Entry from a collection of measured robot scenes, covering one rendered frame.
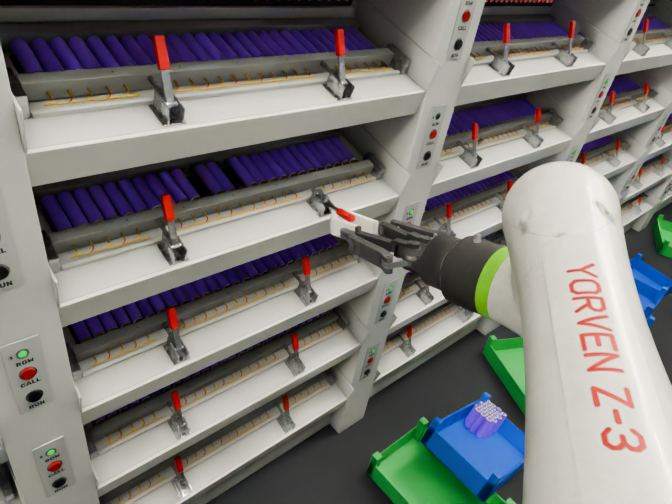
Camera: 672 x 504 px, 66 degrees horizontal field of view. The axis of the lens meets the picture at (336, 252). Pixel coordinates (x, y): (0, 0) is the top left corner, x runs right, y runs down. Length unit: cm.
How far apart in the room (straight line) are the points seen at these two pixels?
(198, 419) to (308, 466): 46
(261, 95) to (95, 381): 48
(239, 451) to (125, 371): 46
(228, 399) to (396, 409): 65
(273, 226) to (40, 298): 34
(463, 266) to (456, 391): 107
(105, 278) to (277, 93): 33
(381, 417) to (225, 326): 75
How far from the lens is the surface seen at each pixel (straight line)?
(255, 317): 94
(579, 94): 155
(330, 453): 145
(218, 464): 123
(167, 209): 72
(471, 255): 65
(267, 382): 110
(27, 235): 63
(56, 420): 83
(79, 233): 74
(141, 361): 87
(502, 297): 62
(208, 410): 106
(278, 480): 140
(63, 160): 60
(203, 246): 76
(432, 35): 90
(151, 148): 63
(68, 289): 71
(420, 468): 148
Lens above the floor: 121
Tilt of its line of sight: 35 degrees down
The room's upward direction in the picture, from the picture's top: 11 degrees clockwise
